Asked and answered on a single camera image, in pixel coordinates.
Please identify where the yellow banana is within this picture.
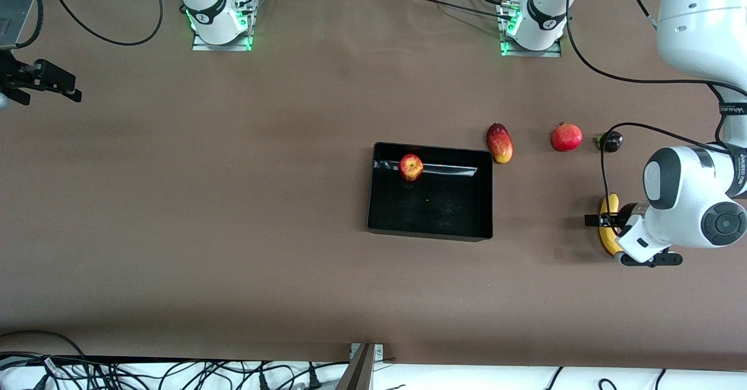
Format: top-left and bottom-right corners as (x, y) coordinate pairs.
(599, 193), (625, 257)

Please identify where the black plastic box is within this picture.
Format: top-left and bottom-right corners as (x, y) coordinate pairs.
(367, 141), (494, 242)

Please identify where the red apple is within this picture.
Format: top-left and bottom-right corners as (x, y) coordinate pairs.
(399, 154), (425, 182)

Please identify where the dark purple round fruit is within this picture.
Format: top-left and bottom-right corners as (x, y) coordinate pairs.
(594, 131), (624, 154)

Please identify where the red pomegranate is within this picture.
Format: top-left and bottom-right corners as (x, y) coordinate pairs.
(551, 122), (584, 152)

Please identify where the red yellow mango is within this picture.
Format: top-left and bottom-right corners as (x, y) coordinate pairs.
(486, 123), (514, 164)

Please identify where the brown paper table cover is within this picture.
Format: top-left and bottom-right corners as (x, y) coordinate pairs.
(0, 0), (747, 373)

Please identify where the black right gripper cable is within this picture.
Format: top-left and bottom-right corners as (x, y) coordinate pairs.
(11, 0), (44, 50)

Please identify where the black looping cable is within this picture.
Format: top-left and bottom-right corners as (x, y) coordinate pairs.
(46, 0), (165, 47)

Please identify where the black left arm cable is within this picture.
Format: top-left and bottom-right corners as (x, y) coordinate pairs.
(565, 0), (737, 236)

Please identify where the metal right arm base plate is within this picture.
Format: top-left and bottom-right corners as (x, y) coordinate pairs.
(191, 0), (255, 52)

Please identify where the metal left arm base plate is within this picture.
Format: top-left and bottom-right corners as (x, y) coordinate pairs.
(499, 0), (563, 58)

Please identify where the small metal bracket plate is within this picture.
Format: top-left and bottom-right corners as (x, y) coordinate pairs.
(349, 343), (386, 360)

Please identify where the grey metal post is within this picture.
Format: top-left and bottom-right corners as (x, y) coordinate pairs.
(336, 343), (375, 390)

